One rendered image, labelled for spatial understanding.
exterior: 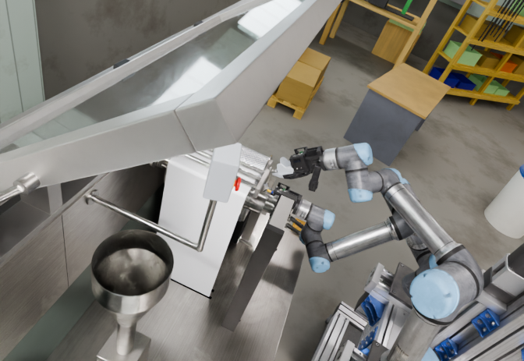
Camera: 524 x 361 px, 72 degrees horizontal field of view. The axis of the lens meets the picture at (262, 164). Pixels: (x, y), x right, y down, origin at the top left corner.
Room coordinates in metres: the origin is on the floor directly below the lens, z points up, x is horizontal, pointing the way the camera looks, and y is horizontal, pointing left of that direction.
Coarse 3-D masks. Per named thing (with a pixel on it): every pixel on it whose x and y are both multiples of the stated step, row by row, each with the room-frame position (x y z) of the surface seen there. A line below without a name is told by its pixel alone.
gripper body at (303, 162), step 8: (296, 152) 1.08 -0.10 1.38; (304, 152) 1.05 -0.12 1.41; (312, 152) 1.06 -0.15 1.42; (320, 152) 1.04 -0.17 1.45; (296, 160) 1.04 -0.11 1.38; (304, 160) 1.03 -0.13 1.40; (312, 160) 1.05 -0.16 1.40; (320, 160) 1.03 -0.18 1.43; (296, 168) 1.03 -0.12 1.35; (304, 168) 1.02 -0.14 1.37; (312, 168) 1.04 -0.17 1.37
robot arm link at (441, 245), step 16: (384, 176) 1.04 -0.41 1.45; (400, 176) 1.08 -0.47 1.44; (384, 192) 1.01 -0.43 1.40; (400, 192) 1.00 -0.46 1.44; (400, 208) 0.96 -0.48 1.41; (416, 208) 0.94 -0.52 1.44; (416, 224) 0.90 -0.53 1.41; (432, 224) 0.90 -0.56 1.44; (432, 240) 0.85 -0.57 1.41; (448, 240) 0.85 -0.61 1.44; (448, 256) 0.80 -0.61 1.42; (464, 256) 0.80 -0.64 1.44; (480, 272) 0.76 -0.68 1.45; (480, 288) 0.71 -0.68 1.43
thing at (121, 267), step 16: (112, 256) 0.39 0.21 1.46; (128, 256) 0.41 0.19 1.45; (144, 256) 0.42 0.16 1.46; (96, 272) 0.35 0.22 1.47; (112, 272) 0.38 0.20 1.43; (128, 272) 0.40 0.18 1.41; (144, 272) 0.41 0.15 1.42; (160, 272) 0.41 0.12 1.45; (112, 288) 0.37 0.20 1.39; (128, 288) 0.39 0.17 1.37; (144, 288) 0.40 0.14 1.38; (128, 320) 0.32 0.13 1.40; (112, 336) 0.37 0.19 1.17; (128, 336) 0.35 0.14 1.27; (144, 336) 0.40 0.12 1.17; (112, 352) 0.34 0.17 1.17; (128, 352) 0.35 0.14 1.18; (144, 352) 0.37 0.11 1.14
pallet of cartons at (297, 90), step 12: (300, 60) 4.43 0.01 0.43; (312, 60) 4.57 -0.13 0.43; (324, 60) 4.74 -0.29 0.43; (300, 72) 4.08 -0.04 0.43; (312, 72) 4.21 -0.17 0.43; (324, 72) 4.89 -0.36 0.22; (288, 84) 3.83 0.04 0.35; (300, 84) 3.82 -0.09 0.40; (312, 84) 3.87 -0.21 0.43; (276, 96) 3.84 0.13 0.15; (288, 96) 3.83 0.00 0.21; (300, 96) 3.82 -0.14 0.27; (312, 96) 4.21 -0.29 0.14; (300, 108) 3.79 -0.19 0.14
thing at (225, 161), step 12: (240, 144) 0.56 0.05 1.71; (216, 156) 0.50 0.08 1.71; (228, 156) 0.51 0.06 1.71; (240, 156) 0.53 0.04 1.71; (216, 168) 0.49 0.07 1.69; (228, 168) 0.49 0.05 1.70; (216, 180) 0.49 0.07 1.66; (228, 180) 0.49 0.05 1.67; (240, 180) 0.53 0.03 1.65; (204, 192) 0.49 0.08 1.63; (216, 192) 0.49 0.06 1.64; (228, 192) 0.49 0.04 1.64
